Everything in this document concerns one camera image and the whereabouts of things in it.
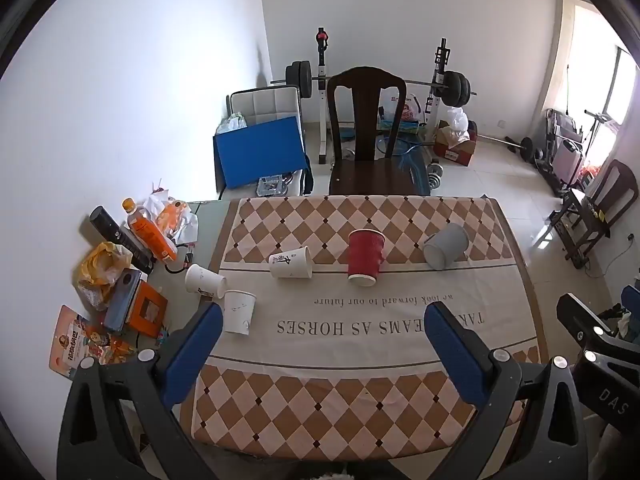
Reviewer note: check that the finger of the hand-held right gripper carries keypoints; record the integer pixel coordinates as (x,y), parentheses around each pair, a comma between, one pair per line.
(575,312)

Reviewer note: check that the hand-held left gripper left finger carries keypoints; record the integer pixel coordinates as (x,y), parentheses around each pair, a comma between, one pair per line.
(195,352)

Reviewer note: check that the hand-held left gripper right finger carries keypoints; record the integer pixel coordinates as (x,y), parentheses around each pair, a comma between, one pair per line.
(456,352)

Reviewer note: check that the red paper cup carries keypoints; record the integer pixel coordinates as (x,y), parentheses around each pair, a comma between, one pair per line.
(366,257)

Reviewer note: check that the grey cup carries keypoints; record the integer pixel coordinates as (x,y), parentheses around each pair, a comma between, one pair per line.
(446,249)

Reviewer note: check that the white paper cup black print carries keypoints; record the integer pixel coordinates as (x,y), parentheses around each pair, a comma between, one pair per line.
(291,263)

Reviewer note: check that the orange box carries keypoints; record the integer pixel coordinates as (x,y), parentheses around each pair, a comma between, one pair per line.
(150,312)

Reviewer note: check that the grey-blue smartphone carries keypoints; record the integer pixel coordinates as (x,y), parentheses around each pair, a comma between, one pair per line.
(124,300)

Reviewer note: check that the checkered printed tablecloth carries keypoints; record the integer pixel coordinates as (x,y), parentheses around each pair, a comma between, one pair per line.
(350,360)

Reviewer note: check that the dark wooden chair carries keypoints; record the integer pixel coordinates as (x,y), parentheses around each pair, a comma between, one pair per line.
(600,205)
(372,160)

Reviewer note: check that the colourful snack packet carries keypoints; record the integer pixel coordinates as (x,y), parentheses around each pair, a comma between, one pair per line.
(85,342)

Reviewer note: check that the yellow plastic bag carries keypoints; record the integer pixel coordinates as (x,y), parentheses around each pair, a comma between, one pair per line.
(102,272)

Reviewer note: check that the orange drink bottle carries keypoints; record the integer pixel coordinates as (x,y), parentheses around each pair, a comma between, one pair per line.
(147,232)

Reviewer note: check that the long black box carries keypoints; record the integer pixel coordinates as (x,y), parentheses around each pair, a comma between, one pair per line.
(122,240)

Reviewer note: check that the white bag with orange snacks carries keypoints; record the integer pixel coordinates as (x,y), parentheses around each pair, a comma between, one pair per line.
(172,217)

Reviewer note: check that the folded exercise machine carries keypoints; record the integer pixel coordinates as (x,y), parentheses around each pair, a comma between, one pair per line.
(562,152)

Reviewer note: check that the small barbell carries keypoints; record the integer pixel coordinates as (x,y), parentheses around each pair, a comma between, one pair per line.
(525,147)

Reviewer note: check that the dumbbell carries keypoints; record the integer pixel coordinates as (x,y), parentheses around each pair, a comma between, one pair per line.
(435,172)

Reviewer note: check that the metal container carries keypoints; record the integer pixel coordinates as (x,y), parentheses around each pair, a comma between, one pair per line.
(272,186)

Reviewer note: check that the red cardboard box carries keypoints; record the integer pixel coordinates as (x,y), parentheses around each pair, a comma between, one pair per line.
(455,150)

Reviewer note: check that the blue board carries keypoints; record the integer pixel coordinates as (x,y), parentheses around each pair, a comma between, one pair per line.
(260,152)

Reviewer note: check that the blue racket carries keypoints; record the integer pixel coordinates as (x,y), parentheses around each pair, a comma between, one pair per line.
(400,147)

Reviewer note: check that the white plastic bag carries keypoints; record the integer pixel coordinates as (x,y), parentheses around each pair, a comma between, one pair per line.
(457,120)

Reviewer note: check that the barbell with black plates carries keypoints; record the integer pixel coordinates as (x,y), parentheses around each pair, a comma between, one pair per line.
(457,89)

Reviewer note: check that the white red shopping bag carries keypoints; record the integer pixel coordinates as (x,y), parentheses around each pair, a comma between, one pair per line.
(397,102)

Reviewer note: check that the white padded chair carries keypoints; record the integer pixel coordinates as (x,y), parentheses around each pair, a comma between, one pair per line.
(267,102)

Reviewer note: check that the white barbell rack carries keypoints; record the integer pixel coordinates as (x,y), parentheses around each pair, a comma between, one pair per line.
(322,105)

